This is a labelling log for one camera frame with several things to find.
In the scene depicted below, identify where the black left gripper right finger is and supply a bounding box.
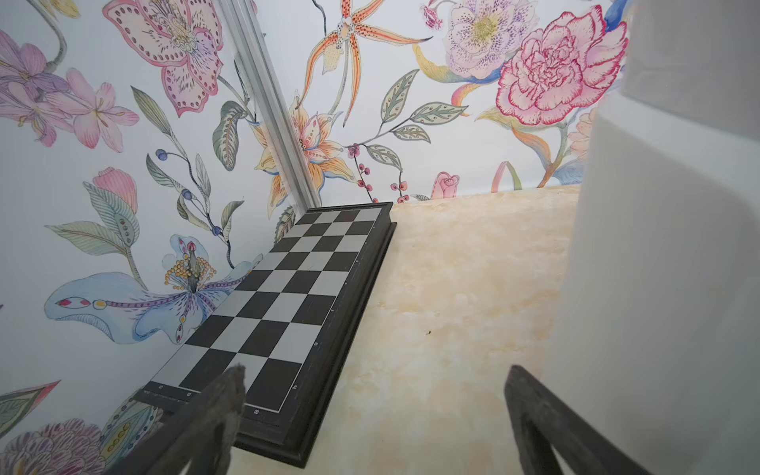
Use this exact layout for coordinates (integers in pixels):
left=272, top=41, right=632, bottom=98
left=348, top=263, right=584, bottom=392
left=504, top=365, right=648, bottom=474

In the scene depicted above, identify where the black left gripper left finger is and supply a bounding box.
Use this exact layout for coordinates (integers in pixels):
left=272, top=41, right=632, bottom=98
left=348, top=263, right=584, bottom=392
left=107, top=365, right=245, bottom=474

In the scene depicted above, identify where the white coffee machine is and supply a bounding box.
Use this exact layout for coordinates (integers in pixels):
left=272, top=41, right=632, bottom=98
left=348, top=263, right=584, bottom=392
left=542, top=1, right=759, bottom=474

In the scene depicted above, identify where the black white chessboard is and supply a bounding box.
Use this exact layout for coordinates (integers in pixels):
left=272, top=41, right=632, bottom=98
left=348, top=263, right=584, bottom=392
left=137, top=202, right=396, bottom=468

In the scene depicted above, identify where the aluminium frame post left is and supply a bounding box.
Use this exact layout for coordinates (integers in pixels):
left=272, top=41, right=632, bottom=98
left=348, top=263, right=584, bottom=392
left=219, top=0, right=322, bottom=214

